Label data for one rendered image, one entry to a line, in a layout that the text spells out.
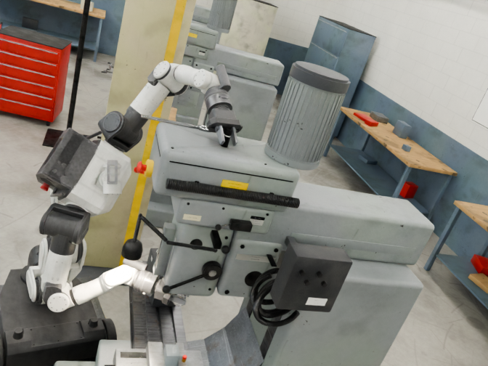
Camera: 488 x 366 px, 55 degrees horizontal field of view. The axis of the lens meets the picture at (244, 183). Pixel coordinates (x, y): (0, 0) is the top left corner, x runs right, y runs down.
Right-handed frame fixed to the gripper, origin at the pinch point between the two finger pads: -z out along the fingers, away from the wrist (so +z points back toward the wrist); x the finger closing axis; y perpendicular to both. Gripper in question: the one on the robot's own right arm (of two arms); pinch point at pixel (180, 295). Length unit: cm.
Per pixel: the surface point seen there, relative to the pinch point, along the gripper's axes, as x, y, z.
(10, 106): 353, 111, 309
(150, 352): -11.1, 21.9, 3.3
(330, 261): -20, -49, -44
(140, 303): 25.7, 33.2, 20.4
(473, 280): 309, 96, -250
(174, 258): -11.4, -23.7, 4.5
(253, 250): -3.4, -32.8, -20.5
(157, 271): -6.8, -12.4, 9.9
